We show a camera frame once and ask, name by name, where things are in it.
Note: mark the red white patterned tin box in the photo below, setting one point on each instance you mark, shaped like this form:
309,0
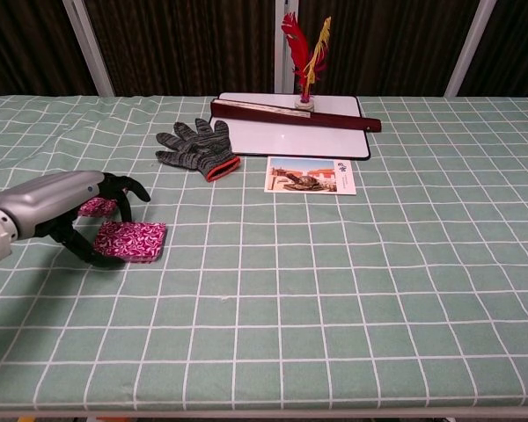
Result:
136,239

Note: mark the dark red folded fan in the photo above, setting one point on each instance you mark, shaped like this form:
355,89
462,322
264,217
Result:
334,121

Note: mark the green white checked tablecloth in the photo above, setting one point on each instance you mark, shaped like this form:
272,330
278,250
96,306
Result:
290,285

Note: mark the red yellow feather shuttlecock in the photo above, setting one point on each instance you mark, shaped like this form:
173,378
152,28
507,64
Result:
300,53

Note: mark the picture postcard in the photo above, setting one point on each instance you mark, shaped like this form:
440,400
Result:
310,176

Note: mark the white board with black rim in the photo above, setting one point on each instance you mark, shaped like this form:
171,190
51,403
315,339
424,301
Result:
290,140

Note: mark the grey striped work glove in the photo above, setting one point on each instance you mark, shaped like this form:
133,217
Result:
198,151

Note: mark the red white patterned tin lid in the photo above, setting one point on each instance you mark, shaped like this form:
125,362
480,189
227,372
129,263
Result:
97,207

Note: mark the grey metal frame post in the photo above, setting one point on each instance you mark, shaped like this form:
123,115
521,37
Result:
285,66
88,48
471,48

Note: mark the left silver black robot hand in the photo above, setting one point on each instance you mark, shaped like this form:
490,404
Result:
48,202

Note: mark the dark brown curtain panel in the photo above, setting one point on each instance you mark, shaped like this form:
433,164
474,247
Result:
26,48
185,48
515,48
387,48

